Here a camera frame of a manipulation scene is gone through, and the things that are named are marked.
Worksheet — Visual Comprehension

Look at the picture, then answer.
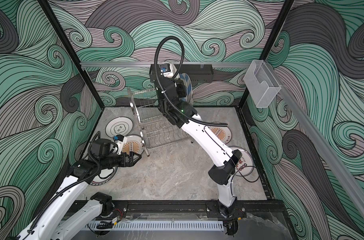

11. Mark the clear plastic wall bin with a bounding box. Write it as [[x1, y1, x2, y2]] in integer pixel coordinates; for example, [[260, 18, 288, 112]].
[[243, 60, 281, 109]]

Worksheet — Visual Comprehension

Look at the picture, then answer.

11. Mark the white slotted cable duct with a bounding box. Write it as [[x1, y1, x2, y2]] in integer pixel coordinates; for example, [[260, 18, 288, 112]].
[[83, 220, 224, 232]]

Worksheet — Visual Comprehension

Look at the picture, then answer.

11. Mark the aluminium wall rail right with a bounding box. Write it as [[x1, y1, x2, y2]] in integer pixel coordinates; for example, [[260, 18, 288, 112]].
[[264, 63, 364, 219]]

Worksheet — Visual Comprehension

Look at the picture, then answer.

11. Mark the aluminium wall rail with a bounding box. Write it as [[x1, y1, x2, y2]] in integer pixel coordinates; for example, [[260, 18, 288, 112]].
[[264, 63, 364, 219], [80, 61, 251, 69]]

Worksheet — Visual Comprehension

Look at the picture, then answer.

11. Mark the right white plate orange sunburst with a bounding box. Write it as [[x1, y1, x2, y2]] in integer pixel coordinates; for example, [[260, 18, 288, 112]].
[[209, 127, 232, 144]]

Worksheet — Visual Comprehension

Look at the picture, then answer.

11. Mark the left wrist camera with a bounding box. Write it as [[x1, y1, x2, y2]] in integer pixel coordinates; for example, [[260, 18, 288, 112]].
[[88, 132, 128, 159]]

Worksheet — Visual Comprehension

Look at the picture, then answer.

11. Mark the left white plate orange sunburst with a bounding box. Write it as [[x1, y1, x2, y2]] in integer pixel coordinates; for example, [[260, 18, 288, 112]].
[[122, 135, 144, 155]]

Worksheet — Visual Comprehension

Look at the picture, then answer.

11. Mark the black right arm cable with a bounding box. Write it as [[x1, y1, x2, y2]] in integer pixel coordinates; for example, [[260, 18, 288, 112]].
[[153, 35, 229, 127]]

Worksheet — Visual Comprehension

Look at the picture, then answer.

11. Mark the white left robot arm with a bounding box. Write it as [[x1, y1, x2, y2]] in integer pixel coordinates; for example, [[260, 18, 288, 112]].
[[15, 152, 142, 240]]

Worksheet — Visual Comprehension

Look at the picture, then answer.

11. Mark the blue white striped plate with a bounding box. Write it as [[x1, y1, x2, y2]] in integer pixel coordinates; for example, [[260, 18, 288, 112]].
[[185, 74, 193, 105], [179, 73, 188, 103]]

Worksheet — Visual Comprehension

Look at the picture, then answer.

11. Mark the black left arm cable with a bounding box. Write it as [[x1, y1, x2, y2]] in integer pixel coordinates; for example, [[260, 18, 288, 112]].
[[24, 131, 111, 240]]

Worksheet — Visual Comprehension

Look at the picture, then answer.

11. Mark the steel wire dish rack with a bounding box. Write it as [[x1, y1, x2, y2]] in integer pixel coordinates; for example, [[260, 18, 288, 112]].
[[128, 88, 190, 150]]

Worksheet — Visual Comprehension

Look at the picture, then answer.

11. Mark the aluminium wall rail back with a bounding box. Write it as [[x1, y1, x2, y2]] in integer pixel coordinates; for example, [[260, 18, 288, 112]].
[[80, 61, 251, 69]]

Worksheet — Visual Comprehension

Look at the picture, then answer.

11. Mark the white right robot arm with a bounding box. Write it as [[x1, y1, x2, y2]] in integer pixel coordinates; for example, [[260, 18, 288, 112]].
[[151, 77, 242, 218]]

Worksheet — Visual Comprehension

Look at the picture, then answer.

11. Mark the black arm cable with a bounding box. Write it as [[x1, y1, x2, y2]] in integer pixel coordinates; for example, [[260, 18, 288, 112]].
[[24, 131, 111, 240], [153, 35, 229, 127]]

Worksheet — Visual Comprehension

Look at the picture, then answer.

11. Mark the white plate green flower outline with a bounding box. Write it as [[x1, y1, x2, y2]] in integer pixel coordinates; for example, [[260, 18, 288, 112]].
[[105, 117, 134, 138]]

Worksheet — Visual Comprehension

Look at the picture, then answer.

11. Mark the white plate orange sunburst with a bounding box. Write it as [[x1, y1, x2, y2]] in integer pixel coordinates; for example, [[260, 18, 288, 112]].
[[122, 135, 144, 155], [209, 127, 232, 144]]

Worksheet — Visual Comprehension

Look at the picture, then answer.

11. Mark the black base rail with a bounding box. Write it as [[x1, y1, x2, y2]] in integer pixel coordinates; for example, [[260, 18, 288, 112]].
[[97, 200, 285, 220]]

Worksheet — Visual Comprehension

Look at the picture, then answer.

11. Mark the white plate green red rim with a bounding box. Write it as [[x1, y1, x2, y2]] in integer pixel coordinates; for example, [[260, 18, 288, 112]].
[[89, 167, 119, 186]]

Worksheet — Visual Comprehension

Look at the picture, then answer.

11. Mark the black wall-mounted tray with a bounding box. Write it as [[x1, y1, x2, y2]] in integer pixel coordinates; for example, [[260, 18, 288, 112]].
[[148, 63, 214, 84]]

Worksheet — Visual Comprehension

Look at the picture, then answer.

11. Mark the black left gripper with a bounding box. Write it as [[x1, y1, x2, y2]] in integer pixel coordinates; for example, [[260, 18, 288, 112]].
[[100, 151, 142, 171]]

